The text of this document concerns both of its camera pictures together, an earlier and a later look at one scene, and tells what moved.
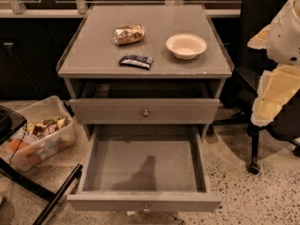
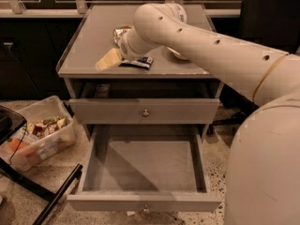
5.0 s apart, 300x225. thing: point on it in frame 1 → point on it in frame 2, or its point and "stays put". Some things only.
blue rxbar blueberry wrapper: x=137 y=61 stays put
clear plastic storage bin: x=49 y=128 stays put
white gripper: x=285 y=41 → x=124 y=48
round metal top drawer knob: x=145 y=113 stays put
